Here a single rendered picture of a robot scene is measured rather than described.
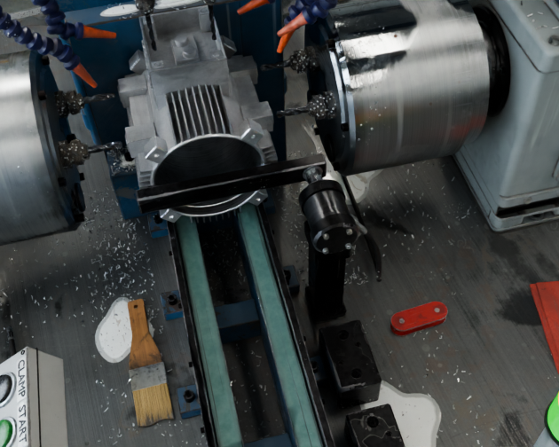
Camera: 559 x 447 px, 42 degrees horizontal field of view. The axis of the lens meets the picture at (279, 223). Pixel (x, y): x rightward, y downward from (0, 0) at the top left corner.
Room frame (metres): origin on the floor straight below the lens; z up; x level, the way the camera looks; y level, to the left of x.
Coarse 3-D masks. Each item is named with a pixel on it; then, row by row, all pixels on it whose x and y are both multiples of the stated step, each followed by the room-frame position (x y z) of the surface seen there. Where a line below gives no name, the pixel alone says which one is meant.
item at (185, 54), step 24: (144, 24) 0.83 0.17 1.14; (168, 24) 0.85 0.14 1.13; (192, 24) 0.86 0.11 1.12; (216, 24) 0.82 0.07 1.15; (144, 48) 0.82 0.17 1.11; (168, 48) 0.82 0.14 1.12; (192, 48) 0.79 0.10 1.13; (216, 48) 0.81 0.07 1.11; (168, 72) 0.74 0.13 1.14; (192, 72) 0.74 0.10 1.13; (216, 72) 0.75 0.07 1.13; (168, 96) 0.74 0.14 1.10
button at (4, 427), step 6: (0, 420) 0.31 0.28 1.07; (6, 420) 0.30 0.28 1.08; (0, 426) 0.30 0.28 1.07; (6, 426) 0.30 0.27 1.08; (0, 432) 0.29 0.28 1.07; (6, 432) 0.29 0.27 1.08; (0, 438) 0.29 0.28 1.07; (6, 438) 0.29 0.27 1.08; (0, 444) 0.28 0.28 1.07; (6, 444) 0.28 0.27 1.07
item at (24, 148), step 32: (0, 64) 0.74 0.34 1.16; (32, 64) 0.74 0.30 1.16; (0, 96) 0.68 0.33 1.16; (32, 96) 0.68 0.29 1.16; (64, 96) 0.78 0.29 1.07; (0, 128) 0.65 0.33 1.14; (32, 128) 0.65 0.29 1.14; (64, 128) 0.76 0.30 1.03; (0, 160) 0.62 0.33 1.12; (32, 160) 0.62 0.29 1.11; (64, 160) 0.66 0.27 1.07; (0, 192) 0.60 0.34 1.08; (32, 192) 0.60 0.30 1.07; (64, 192) 0.63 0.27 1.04; (0, 224) 0.59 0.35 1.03; (32, 224) 0.59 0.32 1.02; (64, 224) 0.61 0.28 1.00
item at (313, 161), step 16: (288, 160) 0.68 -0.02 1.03; (304, 160) 0.67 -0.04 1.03; (320, 160) 0.67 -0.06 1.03; (208, 176) 0.65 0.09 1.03; (224, 176) 0.65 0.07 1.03; (240, 176) 0.65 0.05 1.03; (256, 176) 0.65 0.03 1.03; (272, 176) 0.65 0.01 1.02; (288, 176) 0.66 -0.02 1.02; (304, 176) 0.66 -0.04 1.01; (144, 192) 0.63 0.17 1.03; (160, 192) 0.63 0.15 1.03; (176, 192) 0.63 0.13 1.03; (192, 192) 0.63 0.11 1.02; (208, 192) 0.64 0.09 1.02; (224, 192) 0.64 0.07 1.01; (240, 192) 0.64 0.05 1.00; (144, 208) 0.62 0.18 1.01; (160, 208) 0.62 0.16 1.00
